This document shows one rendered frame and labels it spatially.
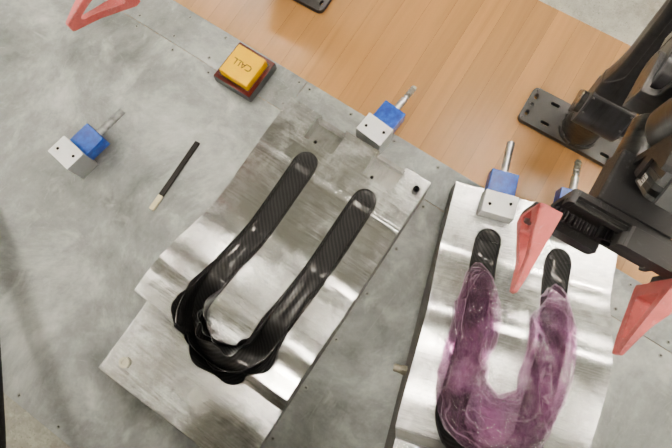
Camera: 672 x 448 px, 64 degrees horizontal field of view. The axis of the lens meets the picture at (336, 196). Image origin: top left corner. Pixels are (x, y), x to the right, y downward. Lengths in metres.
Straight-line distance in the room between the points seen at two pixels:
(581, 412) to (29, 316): 0.85
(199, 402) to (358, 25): 0.69
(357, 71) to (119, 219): 0.49
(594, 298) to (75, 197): 0.85
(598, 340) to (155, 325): 0.64
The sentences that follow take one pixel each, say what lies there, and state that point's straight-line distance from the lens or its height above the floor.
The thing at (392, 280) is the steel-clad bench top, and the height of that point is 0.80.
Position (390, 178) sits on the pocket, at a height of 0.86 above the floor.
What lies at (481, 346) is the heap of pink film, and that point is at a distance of 0.79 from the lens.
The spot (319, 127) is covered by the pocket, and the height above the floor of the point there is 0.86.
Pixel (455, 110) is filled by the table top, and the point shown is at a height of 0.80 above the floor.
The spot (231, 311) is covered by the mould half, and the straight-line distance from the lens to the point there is 0.77.
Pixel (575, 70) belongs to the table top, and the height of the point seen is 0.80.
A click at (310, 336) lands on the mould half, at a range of 0.76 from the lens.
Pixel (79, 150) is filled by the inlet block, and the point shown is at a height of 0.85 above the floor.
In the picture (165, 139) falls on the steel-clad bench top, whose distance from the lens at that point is 1.00.
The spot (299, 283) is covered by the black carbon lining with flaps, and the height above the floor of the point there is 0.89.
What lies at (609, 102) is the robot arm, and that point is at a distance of 0.87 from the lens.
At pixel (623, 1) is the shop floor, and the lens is 2.24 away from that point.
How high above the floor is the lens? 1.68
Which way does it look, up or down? 75 degrees down
